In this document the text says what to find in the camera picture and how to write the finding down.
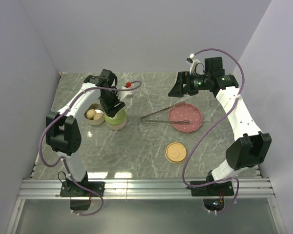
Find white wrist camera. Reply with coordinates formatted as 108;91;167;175
117;86;133;101
186;54;205;75

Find beige round lid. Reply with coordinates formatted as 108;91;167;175
165;142;187;163

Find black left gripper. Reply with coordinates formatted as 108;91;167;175
100;88;126;117

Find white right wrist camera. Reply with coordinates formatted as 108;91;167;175
186;54;205;75

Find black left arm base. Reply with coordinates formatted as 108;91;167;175
57;170;105;212

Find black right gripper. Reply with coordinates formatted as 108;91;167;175
168;71;211;98

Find steamed white bun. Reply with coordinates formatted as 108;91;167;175
86;109;96;119
93;113;103;121

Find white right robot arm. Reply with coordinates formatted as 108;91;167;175
168;54;272;195

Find aluminium mounting rail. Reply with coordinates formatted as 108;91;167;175
4;73;288;234

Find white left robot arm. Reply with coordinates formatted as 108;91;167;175
39;69;134;196

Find steel food tongs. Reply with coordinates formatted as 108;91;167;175
140;101;190;125

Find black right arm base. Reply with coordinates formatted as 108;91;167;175
186;181;235;214

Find cream steel round container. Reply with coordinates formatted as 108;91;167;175
84;103;105;126

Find green round lid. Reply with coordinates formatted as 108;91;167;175
105;109;126;121

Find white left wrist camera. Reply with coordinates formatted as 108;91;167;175
117;86;133;101

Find pink dotted plate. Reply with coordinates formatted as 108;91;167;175
168;102;203;133

